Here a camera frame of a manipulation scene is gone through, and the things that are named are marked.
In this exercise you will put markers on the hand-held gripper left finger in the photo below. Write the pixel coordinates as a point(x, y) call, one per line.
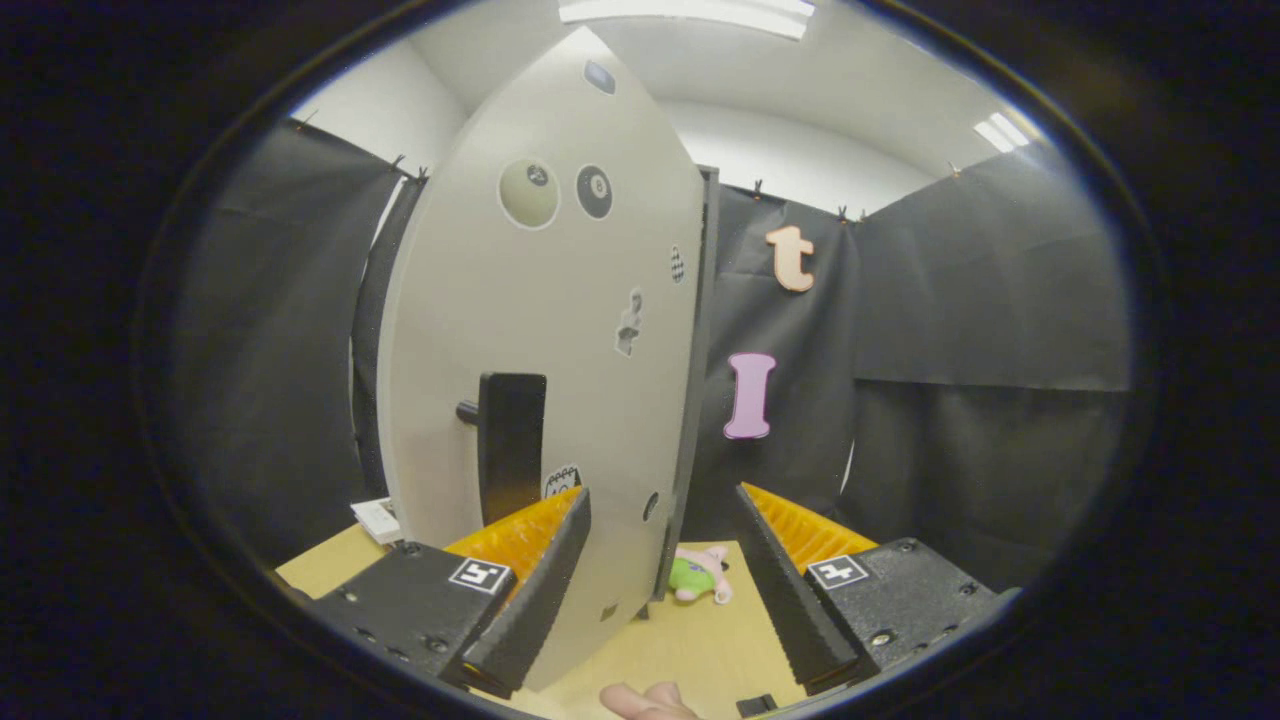
point(540, 600)

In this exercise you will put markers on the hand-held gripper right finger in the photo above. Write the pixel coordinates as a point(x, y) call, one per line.
point(790, 590)

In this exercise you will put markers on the light grey shoe cabinet door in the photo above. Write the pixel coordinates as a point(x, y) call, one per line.
point(560, 330)

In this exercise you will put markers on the pink green plush toy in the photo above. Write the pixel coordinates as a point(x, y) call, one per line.
point(690, 578)

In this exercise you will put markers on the stack of books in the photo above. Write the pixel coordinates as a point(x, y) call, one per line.
point(378, 520)

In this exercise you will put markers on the black backdrop cloth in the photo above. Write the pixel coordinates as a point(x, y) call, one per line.
point(950, 300)

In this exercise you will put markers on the small ceiling light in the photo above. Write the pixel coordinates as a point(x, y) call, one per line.
point(1002, 132)

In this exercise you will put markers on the long ceiling light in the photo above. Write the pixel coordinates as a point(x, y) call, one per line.
point(690, 12)

